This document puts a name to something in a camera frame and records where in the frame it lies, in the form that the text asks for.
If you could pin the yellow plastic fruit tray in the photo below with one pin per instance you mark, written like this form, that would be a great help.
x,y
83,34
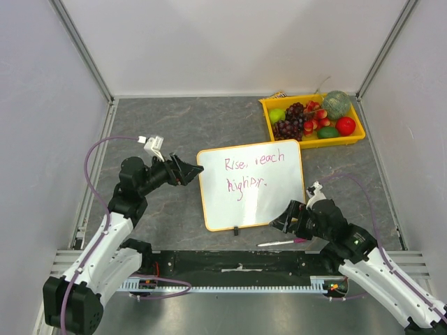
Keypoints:
x,y
312,141

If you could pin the white slotted cable duct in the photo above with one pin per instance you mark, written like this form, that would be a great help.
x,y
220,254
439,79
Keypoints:
x,y
309,285

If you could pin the red apple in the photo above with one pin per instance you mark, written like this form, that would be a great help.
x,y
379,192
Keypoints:
x,y
345,126

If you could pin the green netted melon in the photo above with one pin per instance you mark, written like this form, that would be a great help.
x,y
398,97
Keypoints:
x,y
337,104

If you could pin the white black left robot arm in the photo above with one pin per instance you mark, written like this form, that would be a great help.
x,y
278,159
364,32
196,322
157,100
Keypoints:
x,y
75,301

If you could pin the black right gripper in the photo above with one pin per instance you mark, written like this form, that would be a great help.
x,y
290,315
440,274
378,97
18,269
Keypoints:
x,y
295,216

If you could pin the yellow-framed whiteboard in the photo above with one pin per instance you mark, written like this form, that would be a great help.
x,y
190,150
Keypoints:
x,y
249,185

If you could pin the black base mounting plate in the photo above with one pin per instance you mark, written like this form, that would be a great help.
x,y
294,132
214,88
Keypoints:
x,y
238,267

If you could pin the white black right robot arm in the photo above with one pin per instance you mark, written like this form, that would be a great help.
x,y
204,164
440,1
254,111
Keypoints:
x,y
355,253

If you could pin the white purple marker pen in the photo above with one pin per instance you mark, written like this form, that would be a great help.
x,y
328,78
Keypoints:
x,y
279,243

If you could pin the dark purple grape bunch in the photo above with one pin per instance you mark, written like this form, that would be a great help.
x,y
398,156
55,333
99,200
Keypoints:
x,y
288,130

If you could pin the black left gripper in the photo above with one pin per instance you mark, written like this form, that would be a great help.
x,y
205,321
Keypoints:
x,y
175,169

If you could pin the yellow snack packet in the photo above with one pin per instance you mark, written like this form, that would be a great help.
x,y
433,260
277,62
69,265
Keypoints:
x,y
279,94

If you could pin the green mango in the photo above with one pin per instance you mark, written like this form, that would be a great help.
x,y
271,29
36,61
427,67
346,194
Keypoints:
x,y
327,133

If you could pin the green apple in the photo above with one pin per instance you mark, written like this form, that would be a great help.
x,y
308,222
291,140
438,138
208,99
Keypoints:
x,y
276,115

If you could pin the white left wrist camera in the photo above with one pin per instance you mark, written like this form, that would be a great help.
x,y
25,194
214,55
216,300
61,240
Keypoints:
x,y
152,145

